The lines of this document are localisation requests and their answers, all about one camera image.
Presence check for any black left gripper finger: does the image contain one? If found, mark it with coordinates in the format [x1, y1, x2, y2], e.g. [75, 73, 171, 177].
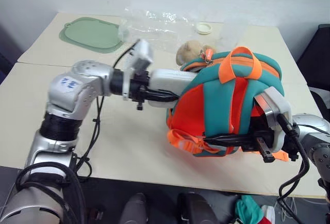
[145, 94, 182, 104]
[147, 88, 179, 97]

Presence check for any black chair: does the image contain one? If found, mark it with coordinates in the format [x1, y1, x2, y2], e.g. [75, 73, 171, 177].
[295, 23, 330, 122]

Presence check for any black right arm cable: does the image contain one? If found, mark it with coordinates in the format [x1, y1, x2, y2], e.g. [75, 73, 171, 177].
[276, 113, 310, 224]

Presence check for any tan plush toy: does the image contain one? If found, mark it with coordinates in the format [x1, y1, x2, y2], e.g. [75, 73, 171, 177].
[175, 40, 215, 66]

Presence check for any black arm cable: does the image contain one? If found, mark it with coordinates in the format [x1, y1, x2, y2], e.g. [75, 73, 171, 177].
[14, 40, 142, 224]
[276, 113, 310, 224]

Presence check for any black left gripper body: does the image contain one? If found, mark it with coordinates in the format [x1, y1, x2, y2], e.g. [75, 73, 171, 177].
[129, 70, 153, 111]

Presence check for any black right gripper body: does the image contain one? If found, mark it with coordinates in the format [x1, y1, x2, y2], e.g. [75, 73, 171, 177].
[247, 115, 275, 163]

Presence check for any grey rounded shape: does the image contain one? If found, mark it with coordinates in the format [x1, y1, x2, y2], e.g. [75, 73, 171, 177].
[119, 192, 148, 224]

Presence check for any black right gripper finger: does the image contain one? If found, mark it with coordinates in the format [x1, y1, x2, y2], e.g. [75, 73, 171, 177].
[203, 130, 258, 142]
[206, 140, 250, 149]

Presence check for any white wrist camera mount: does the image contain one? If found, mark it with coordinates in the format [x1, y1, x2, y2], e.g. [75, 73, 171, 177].
[122, 39, 155, 101]
[254, 86, 293, 155]

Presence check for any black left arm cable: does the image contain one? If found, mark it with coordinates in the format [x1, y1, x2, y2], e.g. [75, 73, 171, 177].
[14, 40, 142, 224]

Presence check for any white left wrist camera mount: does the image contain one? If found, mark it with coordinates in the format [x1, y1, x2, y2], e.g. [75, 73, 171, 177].
[122, 39, 155, 101]

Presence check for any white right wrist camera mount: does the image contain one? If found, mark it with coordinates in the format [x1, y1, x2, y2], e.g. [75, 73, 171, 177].
[254, 86, 293, 155]

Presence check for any clear plastic bag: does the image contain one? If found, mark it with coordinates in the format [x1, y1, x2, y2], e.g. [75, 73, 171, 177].
[118, 6, 250, 55]

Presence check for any orange and teal backpack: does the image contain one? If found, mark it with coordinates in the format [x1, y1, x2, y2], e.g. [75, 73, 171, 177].
[166, 46, 290, 163]

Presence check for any green red white cloth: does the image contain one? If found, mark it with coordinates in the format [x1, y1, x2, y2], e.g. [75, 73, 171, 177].
[234, 195, 277, 224]

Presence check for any cream round lid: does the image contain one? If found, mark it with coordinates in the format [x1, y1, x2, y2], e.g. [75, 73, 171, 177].
[196, 22, 213, 35]

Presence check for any green silicone mat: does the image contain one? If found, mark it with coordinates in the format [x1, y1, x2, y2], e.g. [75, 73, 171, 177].
[58, 17, 125, 54]

